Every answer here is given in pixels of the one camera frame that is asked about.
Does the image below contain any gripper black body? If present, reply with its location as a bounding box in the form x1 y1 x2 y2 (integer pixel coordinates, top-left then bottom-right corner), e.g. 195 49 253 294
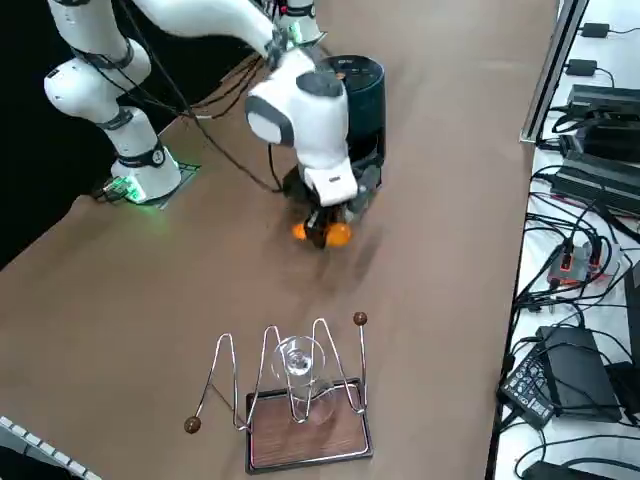
282 167 313 209

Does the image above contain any green air fryer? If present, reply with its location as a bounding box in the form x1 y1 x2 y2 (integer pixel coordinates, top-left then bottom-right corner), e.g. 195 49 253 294
319 53 389 166

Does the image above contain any clear wine glass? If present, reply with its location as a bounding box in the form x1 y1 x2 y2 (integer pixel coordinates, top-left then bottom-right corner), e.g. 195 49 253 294
269 335 337 426

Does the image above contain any grey orange electronic device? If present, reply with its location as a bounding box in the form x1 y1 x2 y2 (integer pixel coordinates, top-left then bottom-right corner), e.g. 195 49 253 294
546 238 622 287

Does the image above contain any long black power box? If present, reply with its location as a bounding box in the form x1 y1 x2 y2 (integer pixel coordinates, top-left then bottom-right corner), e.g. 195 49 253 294
551 149 640 217

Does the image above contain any black labelled power brick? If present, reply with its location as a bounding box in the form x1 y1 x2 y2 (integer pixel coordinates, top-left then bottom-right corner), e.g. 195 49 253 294
496 324 625 427

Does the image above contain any black power supply box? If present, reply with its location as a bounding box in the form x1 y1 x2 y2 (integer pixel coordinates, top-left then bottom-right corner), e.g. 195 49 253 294
568 83 640 121
559 119 640 162

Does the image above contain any black flat device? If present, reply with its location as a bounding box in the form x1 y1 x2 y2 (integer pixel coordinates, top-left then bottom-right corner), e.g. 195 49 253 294
623 259 640 321

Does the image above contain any white keyboard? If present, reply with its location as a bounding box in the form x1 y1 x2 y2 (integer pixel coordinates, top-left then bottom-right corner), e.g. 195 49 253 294
0 414 104 480

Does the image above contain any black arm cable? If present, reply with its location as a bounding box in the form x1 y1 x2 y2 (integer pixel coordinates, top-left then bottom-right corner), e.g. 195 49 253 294
64 0 291 196

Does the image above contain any wire glass rack wooden tray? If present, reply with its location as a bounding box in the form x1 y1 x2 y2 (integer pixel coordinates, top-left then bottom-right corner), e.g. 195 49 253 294
182 312 375 476

